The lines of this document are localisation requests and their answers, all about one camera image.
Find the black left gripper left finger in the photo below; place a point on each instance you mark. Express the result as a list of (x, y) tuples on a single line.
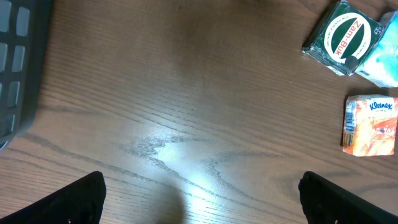
[(79, 202)]

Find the small green wipes pack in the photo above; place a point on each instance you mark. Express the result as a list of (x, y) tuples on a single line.
[(380, 66)]

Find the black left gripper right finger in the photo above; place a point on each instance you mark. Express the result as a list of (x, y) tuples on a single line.
[(325, 202)]

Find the roll of tape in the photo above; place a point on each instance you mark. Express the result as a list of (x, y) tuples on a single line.
[(342, 38)]

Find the orange tissue pack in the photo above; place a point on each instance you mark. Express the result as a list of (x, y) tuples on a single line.
[(370, 125)]

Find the black plastic mesh basket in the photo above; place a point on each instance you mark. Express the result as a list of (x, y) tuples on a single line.
[(24, 32)]

